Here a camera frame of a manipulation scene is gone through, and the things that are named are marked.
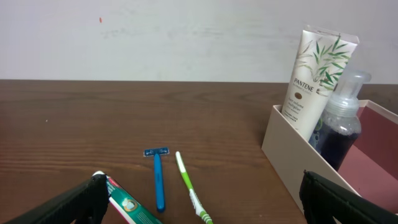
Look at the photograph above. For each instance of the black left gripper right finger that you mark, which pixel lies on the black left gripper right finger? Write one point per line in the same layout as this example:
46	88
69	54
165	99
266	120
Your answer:
325	202

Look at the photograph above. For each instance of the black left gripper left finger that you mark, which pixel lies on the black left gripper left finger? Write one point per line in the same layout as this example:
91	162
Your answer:
86	203

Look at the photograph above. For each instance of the green Colgate toothpaste tube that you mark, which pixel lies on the green Colgate toothpaste tube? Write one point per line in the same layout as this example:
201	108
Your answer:
129	208

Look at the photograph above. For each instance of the clear foam pump bottle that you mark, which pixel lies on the clear foam pump bottle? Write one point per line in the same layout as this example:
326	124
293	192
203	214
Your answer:
339	126

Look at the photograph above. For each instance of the white shampoo tube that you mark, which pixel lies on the white shampoo tube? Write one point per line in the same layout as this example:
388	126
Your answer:
320	61

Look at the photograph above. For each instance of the white box with pink interior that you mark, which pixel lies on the white box with pink interior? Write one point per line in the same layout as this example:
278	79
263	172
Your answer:
369	169

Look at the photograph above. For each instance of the blue disposable razor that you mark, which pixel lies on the blue disposable razor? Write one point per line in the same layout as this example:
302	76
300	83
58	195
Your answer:
156	153

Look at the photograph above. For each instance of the green and white toothbrush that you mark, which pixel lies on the green and white toothbrush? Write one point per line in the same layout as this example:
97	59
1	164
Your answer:
199	210

